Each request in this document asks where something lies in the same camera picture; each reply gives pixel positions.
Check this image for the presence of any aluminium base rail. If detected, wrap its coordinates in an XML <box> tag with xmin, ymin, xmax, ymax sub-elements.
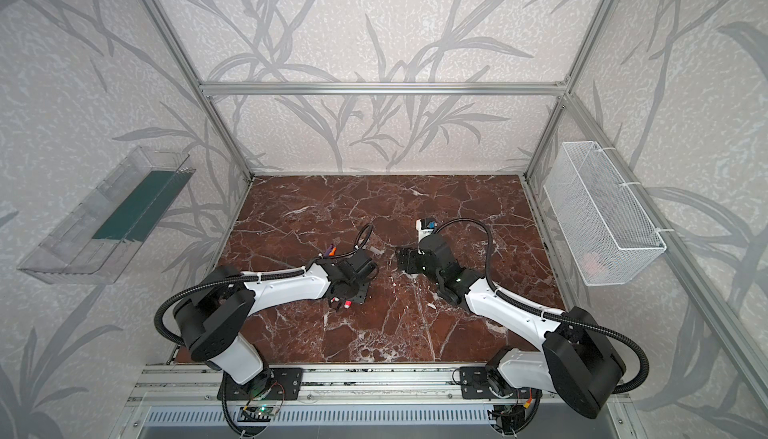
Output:
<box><xmin>122</xmin><ymin>362</ymin><xmax>631</xmax><ymax>407</ymax></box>

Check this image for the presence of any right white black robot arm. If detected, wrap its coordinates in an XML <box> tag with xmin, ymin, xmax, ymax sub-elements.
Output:
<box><xmin>396</xmin><ymin>233</ymin><xmax>650</xmax><ymax>419</ymax></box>

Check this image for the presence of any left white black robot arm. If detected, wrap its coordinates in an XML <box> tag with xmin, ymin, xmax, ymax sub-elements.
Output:
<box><xmin>154</xmin><ymin>249</ymin><xmax>378</xmax><ymax>385</ymax></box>

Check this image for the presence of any green circuit board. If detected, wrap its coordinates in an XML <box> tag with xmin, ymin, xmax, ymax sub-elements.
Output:
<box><xmin>237</xmin><ymin>405</ymin><xmax>281</xmax><ymax>424</ymax></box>

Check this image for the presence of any clear plastic wall tray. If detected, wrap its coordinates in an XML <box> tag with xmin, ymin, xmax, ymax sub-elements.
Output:
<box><xmin>18</xmin><ymin>146</ymin><xmax>196</xmax><ymax>285</ymax></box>

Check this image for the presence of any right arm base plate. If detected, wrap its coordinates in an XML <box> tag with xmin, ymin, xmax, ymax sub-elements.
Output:
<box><xmin>456</xmin><ymin>366</ymin><xmax>514</xmax><ymax>399</ymax></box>

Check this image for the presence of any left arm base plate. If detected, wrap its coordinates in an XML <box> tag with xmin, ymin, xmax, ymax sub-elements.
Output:
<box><xmin>216</xmin><ymin>367</ymin><xmax>304</xmax><ymax>401</ymax></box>

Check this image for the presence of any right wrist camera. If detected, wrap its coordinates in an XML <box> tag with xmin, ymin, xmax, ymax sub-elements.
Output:
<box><xmin>416</xmin><ymin>217</ymin><xmax>438</xmax><ymax>242</ymax></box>

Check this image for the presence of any white wire mesh basket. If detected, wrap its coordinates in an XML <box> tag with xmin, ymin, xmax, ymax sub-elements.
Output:
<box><xmin>544</xmin><ymin>141</ymin><xmax>667</xmax><ymax>287</ymax></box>

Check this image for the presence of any pink object in basket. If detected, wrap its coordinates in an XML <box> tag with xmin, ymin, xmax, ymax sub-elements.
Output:
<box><xmin>582</xmin><ymin>253</ymin><xmax>606</xmax><ymax>281</ymax></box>

